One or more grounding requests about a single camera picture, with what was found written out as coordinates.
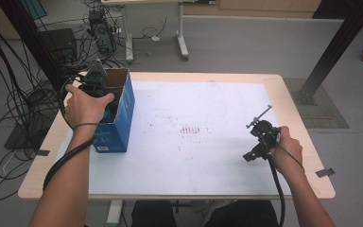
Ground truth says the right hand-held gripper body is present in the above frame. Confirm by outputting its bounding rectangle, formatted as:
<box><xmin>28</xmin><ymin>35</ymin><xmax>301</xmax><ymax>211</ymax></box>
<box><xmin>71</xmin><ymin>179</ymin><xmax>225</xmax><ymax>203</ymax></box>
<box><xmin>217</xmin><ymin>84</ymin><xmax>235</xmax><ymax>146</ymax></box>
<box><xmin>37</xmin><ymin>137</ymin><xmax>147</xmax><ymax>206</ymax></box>
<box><xmin>242</xmin><ymin>119</ymin><xmax>282</xmax><ymax>163</ymax></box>

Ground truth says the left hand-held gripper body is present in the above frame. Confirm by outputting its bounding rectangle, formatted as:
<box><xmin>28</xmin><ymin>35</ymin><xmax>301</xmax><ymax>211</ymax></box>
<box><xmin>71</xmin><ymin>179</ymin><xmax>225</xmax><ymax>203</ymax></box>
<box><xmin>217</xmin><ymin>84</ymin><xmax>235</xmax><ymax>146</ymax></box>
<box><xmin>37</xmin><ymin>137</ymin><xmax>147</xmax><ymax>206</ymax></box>
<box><xmin>79</xmin><ymin>59</ymin><xmax>109</xmax><ymax>97</ymax></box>

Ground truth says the blue cardboard box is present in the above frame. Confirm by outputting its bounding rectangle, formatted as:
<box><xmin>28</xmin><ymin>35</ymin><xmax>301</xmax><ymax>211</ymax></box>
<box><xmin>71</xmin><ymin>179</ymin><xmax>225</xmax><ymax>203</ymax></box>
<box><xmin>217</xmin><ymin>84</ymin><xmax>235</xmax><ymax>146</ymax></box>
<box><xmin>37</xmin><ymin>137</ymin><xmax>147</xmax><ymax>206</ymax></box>
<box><xmin>93</xmin><ymin>67</ymin><xmax>136</xmax><ymax>153</ymax></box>

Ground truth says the person's left hand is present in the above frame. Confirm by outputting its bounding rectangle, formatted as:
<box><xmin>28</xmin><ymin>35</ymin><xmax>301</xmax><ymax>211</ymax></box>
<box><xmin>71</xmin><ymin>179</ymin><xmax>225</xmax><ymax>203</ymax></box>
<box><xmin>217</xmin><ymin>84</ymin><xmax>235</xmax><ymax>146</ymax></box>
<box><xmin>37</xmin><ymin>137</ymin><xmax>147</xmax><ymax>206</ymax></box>
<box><xmin>63</xmin><ymin>83</ymin><xmax>115</xmax><ymax>130</ymax></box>

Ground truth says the person's right hand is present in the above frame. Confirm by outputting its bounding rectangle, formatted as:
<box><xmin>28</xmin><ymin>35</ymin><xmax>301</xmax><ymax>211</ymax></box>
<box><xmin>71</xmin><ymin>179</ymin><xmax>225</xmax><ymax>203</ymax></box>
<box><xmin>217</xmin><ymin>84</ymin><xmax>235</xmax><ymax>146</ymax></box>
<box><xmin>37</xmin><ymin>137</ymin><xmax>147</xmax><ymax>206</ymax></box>
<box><xmin>271</xmin><ymin>125</ymin><xmax>304</xmax><ymax>177</ymax></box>

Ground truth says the black left wrist band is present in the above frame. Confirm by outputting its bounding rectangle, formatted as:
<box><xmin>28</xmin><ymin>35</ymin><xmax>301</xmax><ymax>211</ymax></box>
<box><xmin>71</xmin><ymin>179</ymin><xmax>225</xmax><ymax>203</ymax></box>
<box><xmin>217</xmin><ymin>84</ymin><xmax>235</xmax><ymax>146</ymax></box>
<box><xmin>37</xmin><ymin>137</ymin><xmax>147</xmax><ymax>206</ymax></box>
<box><xmin>72</xmin><ymin>122</ymin><xmax>99</xmax><ymax>131</ymax></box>

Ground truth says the black computer tower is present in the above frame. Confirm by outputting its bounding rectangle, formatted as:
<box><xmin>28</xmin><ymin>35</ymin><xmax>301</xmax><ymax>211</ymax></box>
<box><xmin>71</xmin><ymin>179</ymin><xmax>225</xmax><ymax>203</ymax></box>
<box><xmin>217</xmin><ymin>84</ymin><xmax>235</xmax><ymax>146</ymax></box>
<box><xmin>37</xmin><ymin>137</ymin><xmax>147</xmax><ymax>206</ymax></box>
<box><xmin>88</xmin><ymin>9</ymin><xmax>118</xmax><ymax>55</ymax></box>

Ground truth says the black box on floor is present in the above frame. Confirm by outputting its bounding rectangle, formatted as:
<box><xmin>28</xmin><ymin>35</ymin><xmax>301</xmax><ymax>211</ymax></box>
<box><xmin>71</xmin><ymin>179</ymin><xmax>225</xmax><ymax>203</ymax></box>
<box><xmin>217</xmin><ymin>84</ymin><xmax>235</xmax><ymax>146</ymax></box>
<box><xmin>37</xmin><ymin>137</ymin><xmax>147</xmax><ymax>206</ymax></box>
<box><xmin>39</xmin><ymin>27</ymin><xmax>78</xmax><ymax>64</ymax></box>

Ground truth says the grey floor grate mat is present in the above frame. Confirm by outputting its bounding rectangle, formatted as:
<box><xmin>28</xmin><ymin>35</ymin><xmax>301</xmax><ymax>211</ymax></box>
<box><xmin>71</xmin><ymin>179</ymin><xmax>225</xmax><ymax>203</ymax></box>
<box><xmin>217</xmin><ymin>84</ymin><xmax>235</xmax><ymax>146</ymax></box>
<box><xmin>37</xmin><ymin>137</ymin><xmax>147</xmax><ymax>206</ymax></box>
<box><xmin>283</xmin><ymin>78</ymin><xmax>350</xmax><ymax>130</ymax></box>

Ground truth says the white table mat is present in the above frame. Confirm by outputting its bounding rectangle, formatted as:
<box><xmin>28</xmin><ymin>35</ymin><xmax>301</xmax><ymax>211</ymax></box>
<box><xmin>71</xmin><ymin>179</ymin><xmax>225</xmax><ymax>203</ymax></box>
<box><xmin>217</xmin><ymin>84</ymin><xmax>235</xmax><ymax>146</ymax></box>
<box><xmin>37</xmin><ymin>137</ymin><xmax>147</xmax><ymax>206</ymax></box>
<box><xmin>56</xmin><ymin>80</ymin><xmax>292</xmax><ymax>197</ymax></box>

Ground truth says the person's right leg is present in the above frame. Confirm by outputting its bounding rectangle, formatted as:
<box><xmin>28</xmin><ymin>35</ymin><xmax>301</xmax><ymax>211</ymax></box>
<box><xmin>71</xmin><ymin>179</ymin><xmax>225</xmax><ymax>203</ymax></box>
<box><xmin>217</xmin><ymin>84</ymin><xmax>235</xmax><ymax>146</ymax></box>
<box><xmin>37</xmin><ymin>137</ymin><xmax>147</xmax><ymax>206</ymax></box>
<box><xmin>202</xmin><ymin>200</ymin><xmax>280</xmax><ymax>227</ymax></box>

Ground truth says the person's leg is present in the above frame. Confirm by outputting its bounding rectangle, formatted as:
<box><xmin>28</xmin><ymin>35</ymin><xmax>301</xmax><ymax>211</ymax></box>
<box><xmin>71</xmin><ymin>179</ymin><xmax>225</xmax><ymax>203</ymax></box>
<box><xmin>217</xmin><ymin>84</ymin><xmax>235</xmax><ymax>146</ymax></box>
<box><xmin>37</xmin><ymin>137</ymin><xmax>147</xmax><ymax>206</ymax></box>
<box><xmin>131</xmin><ymin>200</ymin><xmax>174</xmax><ymax>227</ymax></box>
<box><xmin>202</xmin><ymin>200</ymin><xmax>280</xmax><ymax>227</ymax></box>

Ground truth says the wooden cabinet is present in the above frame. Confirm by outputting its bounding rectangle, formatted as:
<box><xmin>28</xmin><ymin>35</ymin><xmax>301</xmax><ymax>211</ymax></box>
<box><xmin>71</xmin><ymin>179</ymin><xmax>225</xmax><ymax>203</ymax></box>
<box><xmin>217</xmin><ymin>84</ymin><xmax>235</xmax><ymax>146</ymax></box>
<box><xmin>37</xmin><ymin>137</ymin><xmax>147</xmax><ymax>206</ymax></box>
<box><xmin>182</xmin><ymin>0</ymin><xmax>323</xmax><ymax>19</ymax></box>

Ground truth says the white table leg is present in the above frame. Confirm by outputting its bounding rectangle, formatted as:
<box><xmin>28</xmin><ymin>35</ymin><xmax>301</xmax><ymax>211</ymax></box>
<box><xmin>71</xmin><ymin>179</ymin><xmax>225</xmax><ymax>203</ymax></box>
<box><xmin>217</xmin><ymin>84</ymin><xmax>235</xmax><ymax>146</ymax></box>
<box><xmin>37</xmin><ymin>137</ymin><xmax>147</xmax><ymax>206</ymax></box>
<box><xmin>105</xmin><ymin>199</ymin><xmax>125</xmax><ymax>227</ymax></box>

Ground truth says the person's left leg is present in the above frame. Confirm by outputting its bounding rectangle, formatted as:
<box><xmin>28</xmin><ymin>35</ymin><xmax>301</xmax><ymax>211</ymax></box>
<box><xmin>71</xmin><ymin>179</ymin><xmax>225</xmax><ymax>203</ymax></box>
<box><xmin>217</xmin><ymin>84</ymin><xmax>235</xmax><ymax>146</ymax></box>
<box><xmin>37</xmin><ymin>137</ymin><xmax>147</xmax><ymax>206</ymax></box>
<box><xmin>131</xmin><ymin>200</ymin><xmax>174</xmax><ymax>227</ymax></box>

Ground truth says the thin black right wrist cord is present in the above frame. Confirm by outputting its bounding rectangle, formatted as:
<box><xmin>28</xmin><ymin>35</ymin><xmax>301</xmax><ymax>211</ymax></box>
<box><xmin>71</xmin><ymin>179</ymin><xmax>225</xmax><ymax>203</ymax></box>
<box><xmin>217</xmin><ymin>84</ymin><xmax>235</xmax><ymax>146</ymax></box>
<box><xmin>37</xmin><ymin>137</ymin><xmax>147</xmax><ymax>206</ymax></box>
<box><xmin>278</xmin><ymin>145</ymin><xmax>305</xmax><ymax>173</ymax></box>

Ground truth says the right hand-held gripper cable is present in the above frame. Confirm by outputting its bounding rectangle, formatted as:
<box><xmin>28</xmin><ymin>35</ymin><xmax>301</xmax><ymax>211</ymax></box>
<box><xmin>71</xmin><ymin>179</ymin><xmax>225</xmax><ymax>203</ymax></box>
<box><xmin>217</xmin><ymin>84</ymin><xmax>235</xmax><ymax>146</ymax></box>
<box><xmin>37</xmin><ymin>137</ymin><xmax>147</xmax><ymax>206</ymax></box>
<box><xmin>266</xmin><ymin>152</ymin><xmax>286</xmax><ymax>227</ymax></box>

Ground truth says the tangle of black floor cables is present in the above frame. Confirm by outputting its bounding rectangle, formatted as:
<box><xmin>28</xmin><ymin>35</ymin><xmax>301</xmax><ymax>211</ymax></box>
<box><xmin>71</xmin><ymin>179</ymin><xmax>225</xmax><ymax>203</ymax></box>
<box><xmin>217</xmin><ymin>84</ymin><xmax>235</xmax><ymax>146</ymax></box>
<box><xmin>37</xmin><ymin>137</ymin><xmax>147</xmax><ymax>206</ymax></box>
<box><xmin>0</xmin><ymin>0</ymin><xmax>126</xmax><ymax>204</ymax></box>

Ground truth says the black metal stand post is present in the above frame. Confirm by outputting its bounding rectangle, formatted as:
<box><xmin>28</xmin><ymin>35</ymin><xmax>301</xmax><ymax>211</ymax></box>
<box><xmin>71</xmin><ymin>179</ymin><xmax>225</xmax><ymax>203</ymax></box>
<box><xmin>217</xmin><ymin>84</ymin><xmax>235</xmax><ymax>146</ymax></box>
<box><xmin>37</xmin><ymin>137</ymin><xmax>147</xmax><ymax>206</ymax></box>
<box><xmin>0</xmin><ymin>0</ymin><xmax>64</xmax><ymax>94</ymax></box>

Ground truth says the black stand base plate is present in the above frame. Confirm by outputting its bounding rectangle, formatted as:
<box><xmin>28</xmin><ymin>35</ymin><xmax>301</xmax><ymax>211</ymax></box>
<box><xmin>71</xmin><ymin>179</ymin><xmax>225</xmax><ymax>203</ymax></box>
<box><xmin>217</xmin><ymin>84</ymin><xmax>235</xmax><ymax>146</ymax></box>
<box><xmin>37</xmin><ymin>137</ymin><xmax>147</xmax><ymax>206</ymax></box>
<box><xmin>4</xmin><ymin>108</ymin><xmax>56</xmax><ymax>151</ymax></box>

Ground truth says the white desk frame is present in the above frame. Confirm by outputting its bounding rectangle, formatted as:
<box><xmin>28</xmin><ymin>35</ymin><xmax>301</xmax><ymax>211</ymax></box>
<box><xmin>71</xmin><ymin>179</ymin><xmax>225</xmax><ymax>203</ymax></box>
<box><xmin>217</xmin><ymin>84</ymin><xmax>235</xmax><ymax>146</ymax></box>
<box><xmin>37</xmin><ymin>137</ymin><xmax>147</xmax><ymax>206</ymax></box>
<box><xmin>101</xmin><ymin>0</ymin><xmax>216</xmax><ymax>63</ymax></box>

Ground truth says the black slanted metal post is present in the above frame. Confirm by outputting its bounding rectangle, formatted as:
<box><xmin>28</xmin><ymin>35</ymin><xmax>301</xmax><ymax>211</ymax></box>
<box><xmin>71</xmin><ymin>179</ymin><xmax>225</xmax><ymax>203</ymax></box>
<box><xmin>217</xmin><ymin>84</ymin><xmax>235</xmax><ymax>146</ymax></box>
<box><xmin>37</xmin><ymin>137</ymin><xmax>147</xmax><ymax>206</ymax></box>
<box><xmin>294</xmin><ymin>0</ymin><xmax>363</xmax><ymax>107</ymax></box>

